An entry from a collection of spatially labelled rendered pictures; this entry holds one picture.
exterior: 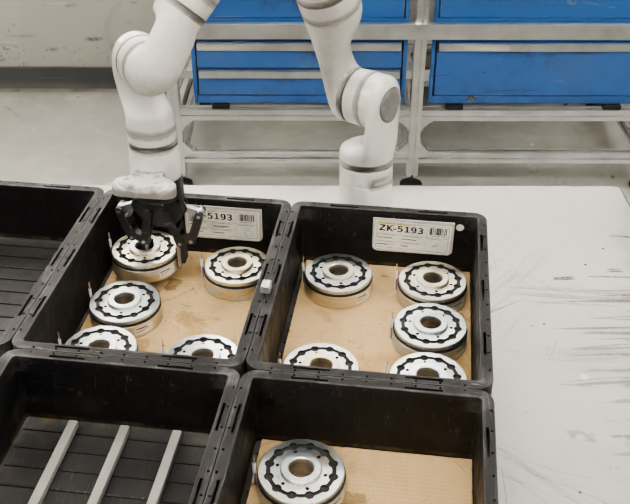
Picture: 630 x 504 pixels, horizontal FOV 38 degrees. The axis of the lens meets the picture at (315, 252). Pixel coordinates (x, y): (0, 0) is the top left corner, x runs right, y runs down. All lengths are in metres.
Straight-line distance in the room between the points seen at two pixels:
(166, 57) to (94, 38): 2.90
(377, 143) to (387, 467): 0.59
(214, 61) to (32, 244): 1.69
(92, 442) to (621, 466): 0.72
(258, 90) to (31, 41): 1.34
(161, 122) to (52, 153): 2.42
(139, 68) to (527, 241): 0.88
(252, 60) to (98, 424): 2.09
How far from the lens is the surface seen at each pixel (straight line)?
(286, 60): 3.15
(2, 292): 1.49
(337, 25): 1.39
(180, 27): 1.26
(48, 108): 4.08
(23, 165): 3.65
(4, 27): 4.23
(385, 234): 1.44
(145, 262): 1.42
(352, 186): 1.57
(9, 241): 1.61
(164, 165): 1.32
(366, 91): 1.49
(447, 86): 3.21
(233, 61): 3.16
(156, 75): 1.25
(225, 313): 1.38
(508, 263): 1.74
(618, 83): 3.34
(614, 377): 1.53
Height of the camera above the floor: 1.67
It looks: 34 degrees down
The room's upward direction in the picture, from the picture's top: straight up
